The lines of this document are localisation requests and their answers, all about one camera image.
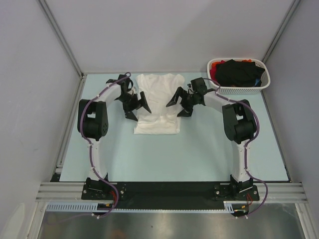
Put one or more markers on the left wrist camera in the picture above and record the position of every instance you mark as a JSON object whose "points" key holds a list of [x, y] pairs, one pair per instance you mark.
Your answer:
{"points": [[126, 84]]}

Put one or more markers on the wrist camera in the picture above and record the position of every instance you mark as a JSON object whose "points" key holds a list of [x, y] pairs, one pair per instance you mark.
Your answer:
{"points": [[126, 84], [198, 86]]}

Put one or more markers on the white slotted cable duct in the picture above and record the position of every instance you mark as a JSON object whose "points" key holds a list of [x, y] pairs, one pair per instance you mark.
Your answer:
{"points": [[71, 207]]}

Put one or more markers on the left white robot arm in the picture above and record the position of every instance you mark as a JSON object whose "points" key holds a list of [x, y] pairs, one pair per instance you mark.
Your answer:
{"points": [[93, 122]]}

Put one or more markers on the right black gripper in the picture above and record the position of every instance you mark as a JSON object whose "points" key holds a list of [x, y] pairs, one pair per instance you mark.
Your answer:
{"points": [[184, 113]]}

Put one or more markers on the white daisy print t-shirt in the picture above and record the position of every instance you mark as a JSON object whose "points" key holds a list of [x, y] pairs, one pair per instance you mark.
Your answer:
{"points": [[158, 90]]}

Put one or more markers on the red garment in basket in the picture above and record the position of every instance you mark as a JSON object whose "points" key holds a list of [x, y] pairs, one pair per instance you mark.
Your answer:
{"points": [[213, 71]]}

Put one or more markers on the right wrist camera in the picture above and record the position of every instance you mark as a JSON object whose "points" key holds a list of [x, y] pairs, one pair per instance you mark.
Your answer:
{"points": [[198, 86]]}

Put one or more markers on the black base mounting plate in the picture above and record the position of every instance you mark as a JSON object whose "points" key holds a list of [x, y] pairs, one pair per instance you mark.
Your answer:
{"points": [[168, 195]]}

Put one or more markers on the black t-shirt in basket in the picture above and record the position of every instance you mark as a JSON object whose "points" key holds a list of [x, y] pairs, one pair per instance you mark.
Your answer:
{"points": [[233, 73]]}

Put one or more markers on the aluminium frame rail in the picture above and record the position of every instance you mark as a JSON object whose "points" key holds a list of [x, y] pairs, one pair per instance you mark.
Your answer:
{"points": [[72, 191]]}

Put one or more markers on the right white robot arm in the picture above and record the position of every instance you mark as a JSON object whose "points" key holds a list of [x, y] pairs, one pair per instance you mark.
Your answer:
{"points": [[240, 123]]}

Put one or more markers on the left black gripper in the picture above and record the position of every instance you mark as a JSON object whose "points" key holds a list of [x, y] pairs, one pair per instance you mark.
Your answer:
{"points": [[137, 104]]}

